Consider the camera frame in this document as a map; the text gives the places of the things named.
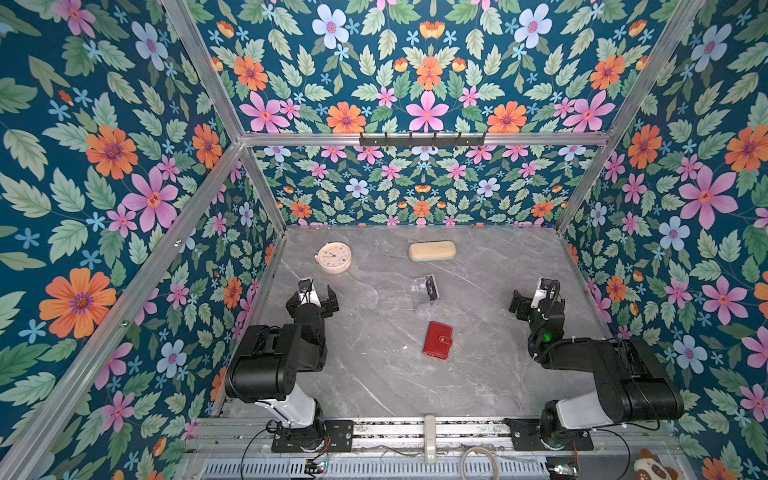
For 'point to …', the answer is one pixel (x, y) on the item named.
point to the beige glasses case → (432, 250)
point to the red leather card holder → (438, 340)
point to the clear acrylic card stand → (425, 289)
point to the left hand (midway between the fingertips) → (314, 282)
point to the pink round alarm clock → (334, 257)
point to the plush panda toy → (649, 467)
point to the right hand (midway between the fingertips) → (532, 292)
